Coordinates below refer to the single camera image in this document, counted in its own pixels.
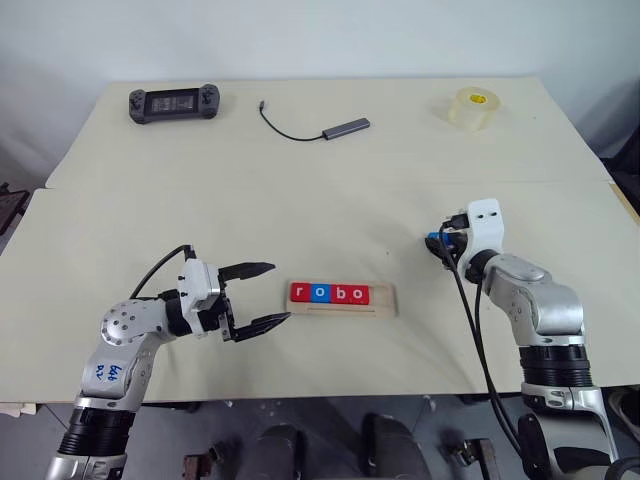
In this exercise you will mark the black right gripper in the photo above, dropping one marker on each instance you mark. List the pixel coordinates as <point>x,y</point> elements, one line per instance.
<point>457,224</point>

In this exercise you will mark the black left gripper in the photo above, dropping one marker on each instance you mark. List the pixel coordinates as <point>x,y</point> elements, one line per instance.
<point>221,317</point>

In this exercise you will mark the blue tile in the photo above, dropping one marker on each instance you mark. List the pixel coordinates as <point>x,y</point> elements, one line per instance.
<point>439,235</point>

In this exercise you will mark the wooden letter tray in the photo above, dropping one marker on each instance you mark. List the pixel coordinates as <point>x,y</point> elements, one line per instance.
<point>385,300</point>

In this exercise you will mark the red tile b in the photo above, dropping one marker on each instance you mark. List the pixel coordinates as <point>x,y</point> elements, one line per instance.
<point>341,294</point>

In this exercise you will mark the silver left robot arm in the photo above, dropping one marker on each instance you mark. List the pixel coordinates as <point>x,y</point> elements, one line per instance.
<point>125,325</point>

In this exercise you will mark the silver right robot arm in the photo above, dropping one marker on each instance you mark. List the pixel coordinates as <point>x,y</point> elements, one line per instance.
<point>550,300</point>

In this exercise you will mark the red letter tile r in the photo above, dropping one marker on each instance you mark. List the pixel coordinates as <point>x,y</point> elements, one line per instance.
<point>301,293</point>

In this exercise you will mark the blue letter block o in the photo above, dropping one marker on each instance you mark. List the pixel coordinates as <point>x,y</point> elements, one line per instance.
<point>321,293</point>

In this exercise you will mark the clear tape roll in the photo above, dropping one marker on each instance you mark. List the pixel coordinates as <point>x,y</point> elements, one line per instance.
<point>472,115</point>

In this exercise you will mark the dark rounded shape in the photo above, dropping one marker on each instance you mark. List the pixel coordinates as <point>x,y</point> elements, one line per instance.
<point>280,452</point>
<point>390,447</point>

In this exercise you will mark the black equipment beside table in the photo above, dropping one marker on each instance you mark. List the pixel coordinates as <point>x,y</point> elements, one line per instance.
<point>625,165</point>

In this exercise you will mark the dark grey handheld game console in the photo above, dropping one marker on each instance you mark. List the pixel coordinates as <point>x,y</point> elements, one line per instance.
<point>172,103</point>

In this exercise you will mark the black stand beside table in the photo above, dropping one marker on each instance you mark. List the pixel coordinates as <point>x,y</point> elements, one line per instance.
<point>10,207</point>

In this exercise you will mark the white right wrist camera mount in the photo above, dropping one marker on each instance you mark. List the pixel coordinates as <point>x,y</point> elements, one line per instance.
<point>485,225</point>

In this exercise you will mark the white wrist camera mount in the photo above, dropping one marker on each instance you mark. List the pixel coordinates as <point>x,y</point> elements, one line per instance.
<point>197,280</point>
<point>485,225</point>

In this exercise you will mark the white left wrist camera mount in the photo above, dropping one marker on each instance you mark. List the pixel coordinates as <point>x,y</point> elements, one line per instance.
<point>197,280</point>

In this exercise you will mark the black table frame bracket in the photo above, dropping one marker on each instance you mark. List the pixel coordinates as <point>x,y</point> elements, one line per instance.
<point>474,399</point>
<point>187,407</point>

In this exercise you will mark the rusty brown metal bracket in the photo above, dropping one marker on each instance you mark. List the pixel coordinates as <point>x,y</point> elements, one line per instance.
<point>200,462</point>
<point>470,457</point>

